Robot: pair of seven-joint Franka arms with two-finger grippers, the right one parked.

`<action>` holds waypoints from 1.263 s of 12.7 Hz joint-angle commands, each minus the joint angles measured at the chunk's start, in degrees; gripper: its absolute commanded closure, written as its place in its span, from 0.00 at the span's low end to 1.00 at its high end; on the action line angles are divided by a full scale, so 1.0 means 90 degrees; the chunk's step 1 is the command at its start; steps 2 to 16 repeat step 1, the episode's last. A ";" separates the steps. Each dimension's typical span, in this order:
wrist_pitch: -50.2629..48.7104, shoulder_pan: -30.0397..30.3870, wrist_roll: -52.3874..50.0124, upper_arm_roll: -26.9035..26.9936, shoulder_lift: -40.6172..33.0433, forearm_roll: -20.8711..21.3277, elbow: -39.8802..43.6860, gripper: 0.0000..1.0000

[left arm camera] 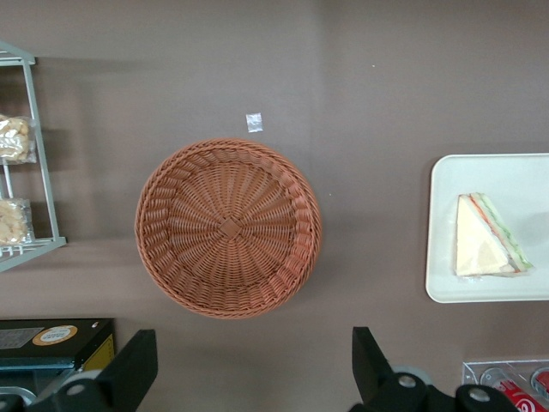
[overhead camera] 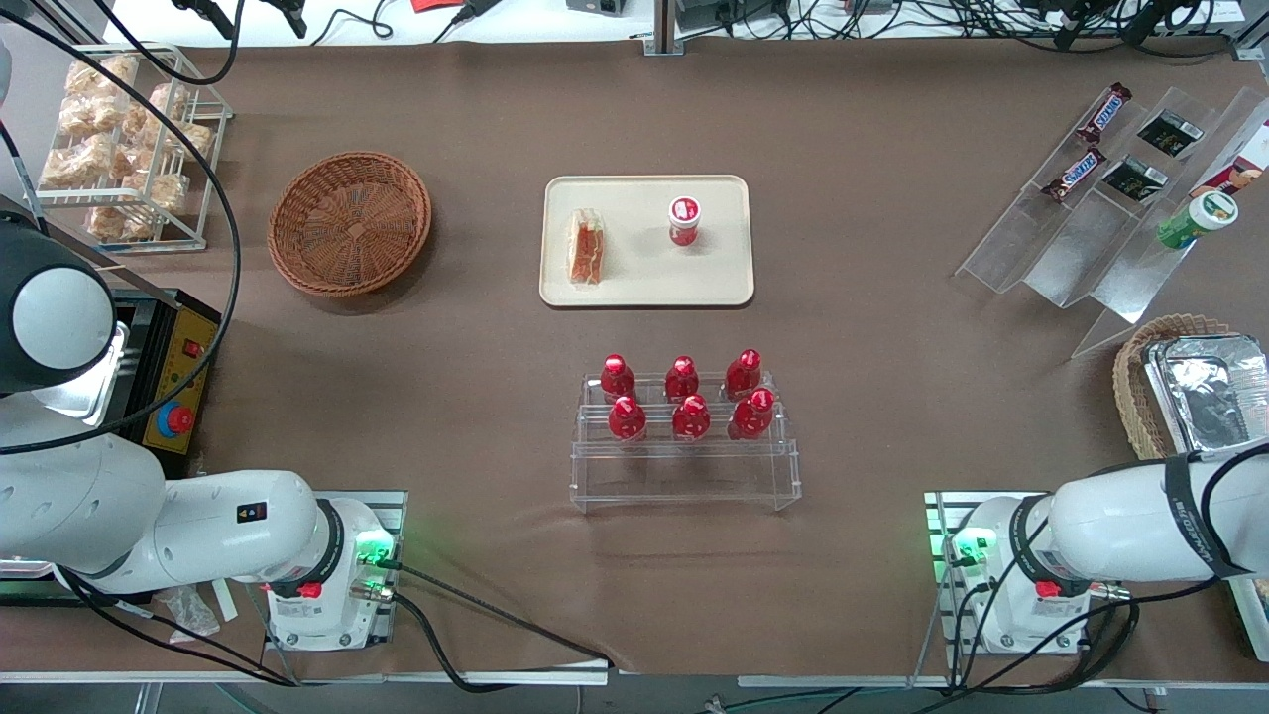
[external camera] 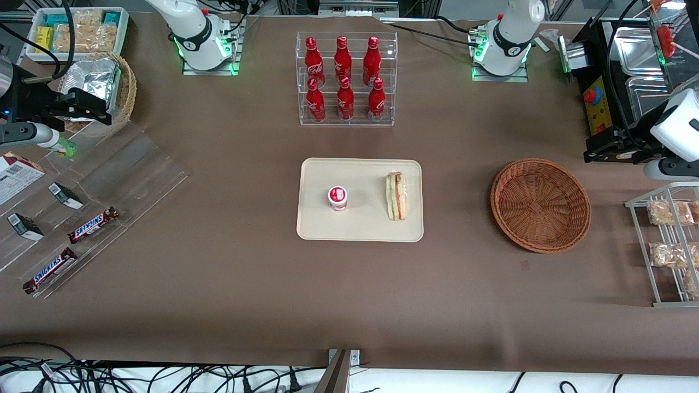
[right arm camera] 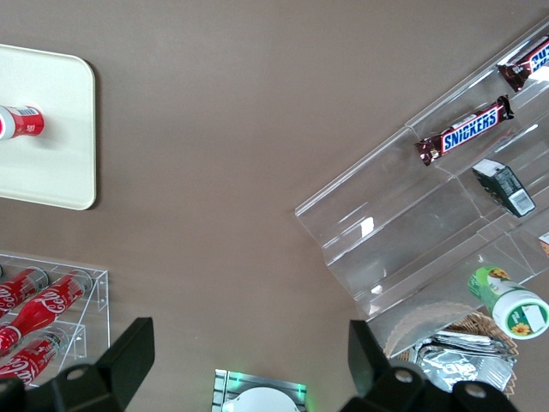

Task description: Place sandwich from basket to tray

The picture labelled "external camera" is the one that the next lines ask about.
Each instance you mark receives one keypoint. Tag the small green packet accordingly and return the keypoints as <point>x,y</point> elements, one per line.
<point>66,148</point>

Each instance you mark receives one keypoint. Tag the red white yogurt cup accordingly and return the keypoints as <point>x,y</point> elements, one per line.
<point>338,198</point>

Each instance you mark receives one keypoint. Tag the yellow small box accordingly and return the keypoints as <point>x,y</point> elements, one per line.
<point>45,39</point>

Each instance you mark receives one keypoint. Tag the triangle sandwich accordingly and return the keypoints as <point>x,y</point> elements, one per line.
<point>397,196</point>

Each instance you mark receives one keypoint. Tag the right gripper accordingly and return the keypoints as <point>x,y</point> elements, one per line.
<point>31,101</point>

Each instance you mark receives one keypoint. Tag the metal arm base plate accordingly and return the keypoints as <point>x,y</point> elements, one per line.
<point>478,73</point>
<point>232,60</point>

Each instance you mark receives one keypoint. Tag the red sausage on skewer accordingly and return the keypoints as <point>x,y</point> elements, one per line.
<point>666,43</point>

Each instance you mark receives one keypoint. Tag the crumpled clear wrapper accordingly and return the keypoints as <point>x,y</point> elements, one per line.
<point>549,37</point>

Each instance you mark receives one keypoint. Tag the small black white box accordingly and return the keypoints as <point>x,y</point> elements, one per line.
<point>25,226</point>
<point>65,196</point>

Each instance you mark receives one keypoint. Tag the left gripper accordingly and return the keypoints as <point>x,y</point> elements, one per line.
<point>629,143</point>

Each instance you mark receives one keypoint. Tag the silver foil bag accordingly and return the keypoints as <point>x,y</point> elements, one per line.
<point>93,76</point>

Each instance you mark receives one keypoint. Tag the steel warmer tray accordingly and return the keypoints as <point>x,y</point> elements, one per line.
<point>647,98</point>
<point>641,52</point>

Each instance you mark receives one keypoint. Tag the clear bag of puffed snacks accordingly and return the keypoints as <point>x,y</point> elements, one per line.
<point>87,39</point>
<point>692,285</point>
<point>669,213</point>
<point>87,18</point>
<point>695,210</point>
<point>669,255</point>

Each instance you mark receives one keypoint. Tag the clear acrylic bottle rack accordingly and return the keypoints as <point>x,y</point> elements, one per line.
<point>393,117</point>

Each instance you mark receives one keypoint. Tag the black glass food warmer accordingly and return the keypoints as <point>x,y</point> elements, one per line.
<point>617,109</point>

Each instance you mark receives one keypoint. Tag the white plastic bin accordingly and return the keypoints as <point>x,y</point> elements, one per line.
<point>123,33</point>

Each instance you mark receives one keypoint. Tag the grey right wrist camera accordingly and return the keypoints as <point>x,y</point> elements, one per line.
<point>27,135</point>

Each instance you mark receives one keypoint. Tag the white red barcode carton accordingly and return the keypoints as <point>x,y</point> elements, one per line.
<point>16,177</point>

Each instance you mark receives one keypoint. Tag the Snickers chocolate bar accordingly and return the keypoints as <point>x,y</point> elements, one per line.
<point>93,225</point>
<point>50,271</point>

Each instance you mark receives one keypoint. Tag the red cola bottle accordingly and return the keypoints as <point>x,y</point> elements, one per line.
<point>345,99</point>
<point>376,101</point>
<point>342,57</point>
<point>315,101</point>
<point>312,60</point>
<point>372,59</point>

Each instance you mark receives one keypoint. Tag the teal snack packet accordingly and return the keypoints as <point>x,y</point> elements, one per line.
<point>56,20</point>
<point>111,18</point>

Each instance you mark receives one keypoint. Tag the light wicker basket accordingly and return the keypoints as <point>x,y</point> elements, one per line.
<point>129,93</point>

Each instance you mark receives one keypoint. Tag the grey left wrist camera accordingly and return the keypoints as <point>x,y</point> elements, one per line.
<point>671,169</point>

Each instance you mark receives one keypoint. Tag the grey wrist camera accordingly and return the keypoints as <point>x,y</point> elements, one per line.
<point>671,169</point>
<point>27,135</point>

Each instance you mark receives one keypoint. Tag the brown round wicker basket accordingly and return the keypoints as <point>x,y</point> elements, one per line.
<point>540,204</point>

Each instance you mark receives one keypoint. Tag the aluminium frame post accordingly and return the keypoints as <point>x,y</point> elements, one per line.
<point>336,376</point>

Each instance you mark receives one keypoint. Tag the cream plastic tray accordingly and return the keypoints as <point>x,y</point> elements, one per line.
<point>360,224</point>

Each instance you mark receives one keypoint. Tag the silver metal box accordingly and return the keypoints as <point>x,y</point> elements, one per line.
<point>574,54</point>

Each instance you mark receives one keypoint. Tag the clear acrylic display shelf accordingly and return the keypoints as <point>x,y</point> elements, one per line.
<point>136,164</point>

